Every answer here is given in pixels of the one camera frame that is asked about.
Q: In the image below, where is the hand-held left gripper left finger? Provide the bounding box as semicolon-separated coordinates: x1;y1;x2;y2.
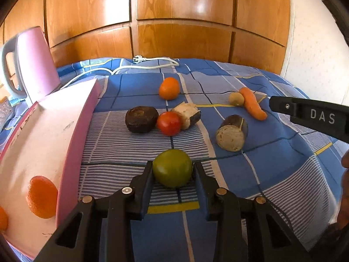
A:
34;160;154;262

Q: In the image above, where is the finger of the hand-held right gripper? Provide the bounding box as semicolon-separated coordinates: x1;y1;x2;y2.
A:
269;95;349;144

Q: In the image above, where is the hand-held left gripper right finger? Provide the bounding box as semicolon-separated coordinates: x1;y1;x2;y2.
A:
192;162;314;262

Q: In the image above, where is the green tomato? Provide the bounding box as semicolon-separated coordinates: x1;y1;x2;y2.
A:
152;149;193;188

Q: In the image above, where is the orange carrot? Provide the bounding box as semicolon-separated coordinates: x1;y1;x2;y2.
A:
239;87;268;121

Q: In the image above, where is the long eggplant piece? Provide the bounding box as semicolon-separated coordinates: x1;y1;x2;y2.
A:
215;115;248;152

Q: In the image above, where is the dark brown round mushroom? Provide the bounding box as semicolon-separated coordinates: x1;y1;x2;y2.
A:
125;106;159;134

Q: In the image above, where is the short eggplant piece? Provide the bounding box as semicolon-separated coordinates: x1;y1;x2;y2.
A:
171;102;202;130

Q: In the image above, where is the large orange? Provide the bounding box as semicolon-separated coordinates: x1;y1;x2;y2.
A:
26;176;59;219

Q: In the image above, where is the white tray with pink rim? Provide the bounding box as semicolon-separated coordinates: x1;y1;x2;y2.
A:
0;79;103;260

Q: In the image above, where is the person's right hand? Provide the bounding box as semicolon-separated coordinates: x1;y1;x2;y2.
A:
336;150;349;231

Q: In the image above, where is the blue checked blanket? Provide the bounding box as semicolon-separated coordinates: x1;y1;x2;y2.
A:
0;57;349;262

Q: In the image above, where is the red tomato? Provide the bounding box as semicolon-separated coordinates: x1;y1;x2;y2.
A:
156;111;183;136

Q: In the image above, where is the small yellow potato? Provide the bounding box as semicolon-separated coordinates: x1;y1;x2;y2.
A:
228;92;245;107

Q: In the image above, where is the small orange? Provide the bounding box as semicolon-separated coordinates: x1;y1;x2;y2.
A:
159;77;180;100
0;206;9;231

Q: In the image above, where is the silver patterned tissue box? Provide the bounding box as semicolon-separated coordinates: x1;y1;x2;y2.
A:
0;96;15;131

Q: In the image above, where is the wooden wardrobe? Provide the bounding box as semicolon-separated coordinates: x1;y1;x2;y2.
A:
0;0;296;73

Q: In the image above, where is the pink electric kettle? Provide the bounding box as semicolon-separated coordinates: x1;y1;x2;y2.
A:
1;26;62;104

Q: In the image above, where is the white power cable with plug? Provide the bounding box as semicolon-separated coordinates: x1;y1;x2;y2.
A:
58;55;180;90

